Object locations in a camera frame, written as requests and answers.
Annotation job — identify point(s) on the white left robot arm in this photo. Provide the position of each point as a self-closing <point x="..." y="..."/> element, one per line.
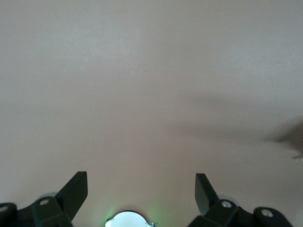
<point x="129" y="220"/>

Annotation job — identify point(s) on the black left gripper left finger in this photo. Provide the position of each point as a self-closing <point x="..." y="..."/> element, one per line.
<point x="71" y="194"/>

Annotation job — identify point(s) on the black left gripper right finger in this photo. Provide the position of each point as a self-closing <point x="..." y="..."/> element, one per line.
<point x="204" y="196"/>

